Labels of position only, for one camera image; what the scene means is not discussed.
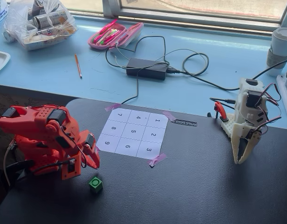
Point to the orange pencil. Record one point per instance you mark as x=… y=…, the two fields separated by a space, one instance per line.
x=78 y=65

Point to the pink white flat device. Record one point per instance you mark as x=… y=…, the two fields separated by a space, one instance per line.
x=115 y=37

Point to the black striped sticker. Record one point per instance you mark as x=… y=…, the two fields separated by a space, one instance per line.
x=184 y=122

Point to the printed carton box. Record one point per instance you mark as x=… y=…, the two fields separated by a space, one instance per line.
x=45 y=39

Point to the pink tape piece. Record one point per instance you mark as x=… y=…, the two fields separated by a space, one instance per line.
x=97 y=149
x=112 y=107
x=156 y=159
x=168 y=115

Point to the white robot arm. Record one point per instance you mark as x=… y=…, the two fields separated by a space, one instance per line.
x=247 y=105

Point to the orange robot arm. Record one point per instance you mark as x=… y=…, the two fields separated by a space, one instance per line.
x=41 y=121

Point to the grey window frame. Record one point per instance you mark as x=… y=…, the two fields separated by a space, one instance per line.
x=180 y=17

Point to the white power strip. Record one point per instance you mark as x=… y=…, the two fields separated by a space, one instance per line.
x=285 y=98

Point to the green cube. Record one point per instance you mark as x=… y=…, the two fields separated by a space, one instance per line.
x=95 y=184

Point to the white numbered grid paper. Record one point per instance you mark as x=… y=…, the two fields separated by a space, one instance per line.
x=134 y=131

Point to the white plate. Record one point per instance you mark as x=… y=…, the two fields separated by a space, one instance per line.
x=0 y=61

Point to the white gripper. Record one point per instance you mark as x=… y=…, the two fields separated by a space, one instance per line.
x=245 y=143

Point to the orange table clamp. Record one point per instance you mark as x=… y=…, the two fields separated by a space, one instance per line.
x=220 y=111

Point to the black power adapter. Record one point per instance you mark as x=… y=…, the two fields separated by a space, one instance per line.
x=147 y=69

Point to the white paper coffee cup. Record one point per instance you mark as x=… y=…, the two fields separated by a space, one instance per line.
x=281 y=49

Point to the silver drink can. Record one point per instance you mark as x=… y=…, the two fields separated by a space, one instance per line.
x=49 y=19

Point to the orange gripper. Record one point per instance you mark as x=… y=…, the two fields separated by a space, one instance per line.
x=90 y=156

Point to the clear plastic bag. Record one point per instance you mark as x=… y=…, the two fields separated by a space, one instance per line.
x=38 y=25

